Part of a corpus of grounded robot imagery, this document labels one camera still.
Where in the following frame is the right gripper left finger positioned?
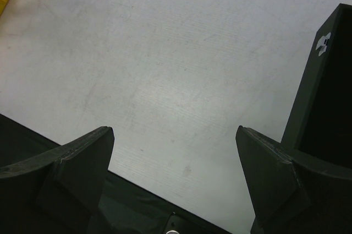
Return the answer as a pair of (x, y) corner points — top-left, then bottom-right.
(1, 126), (114, 233)

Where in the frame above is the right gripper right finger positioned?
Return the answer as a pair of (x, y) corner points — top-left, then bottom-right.
(236, 126), (351, 233)

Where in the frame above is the black tie storage box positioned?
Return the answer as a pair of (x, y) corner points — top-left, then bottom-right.
(281, 4), (351, 168)

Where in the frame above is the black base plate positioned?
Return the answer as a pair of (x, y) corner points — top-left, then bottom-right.
(1, 116), (224, 233)

